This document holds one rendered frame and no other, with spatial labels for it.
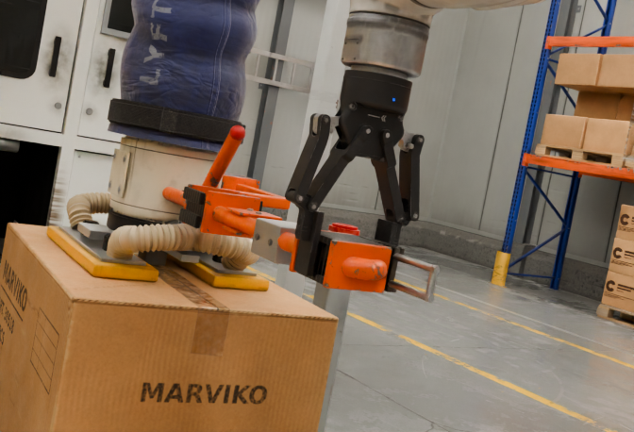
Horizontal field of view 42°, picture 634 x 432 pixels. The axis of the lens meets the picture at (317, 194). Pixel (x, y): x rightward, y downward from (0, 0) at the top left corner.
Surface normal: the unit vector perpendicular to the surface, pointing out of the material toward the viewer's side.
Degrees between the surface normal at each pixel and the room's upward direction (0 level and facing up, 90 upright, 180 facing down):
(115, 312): 90
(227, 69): 74
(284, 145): 90
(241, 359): 90
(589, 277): 90
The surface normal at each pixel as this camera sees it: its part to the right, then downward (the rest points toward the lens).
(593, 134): -0.85, -0.13
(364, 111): 0.48, 0.14
